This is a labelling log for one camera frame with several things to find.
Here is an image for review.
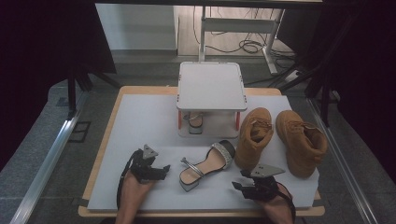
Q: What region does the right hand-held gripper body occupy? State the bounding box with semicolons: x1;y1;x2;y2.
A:
246;163;287;202

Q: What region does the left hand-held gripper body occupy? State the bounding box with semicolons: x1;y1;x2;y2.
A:
130;144;159;185

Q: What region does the silver strap heeled sandal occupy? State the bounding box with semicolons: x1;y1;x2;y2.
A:
178;139;236;193
182;111;206;135

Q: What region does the tan suede boot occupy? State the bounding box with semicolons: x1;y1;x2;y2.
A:
233;106;275;172
275;109;329;179

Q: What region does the white two-tier shoe rack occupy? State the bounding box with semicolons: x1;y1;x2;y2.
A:
176;61;249;139

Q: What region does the person's right hand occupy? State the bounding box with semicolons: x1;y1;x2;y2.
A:
256;184;296;217

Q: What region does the black floor outlet plate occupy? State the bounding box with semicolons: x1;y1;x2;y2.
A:
68;120;92;144

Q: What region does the black metal stand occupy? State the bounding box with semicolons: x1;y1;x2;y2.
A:
279;12;342;127
66;66;120;119

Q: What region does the white power strip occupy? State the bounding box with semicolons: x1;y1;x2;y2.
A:
284;69;303;82

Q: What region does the white cabinet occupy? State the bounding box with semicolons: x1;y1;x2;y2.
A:
95;3;178;50

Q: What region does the dark curtain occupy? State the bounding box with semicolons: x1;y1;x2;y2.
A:
321;0;396;188
0;0;118;172

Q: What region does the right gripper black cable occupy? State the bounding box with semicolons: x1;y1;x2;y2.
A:
276;183;297;223

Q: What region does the aluminium rail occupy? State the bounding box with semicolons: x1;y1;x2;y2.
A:
10;91;90;224
306;97;379;224

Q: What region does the black coiled floor cable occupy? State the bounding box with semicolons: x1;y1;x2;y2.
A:
192;6;297;60

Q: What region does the white desk frame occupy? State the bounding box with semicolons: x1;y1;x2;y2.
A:
198;6;286;76

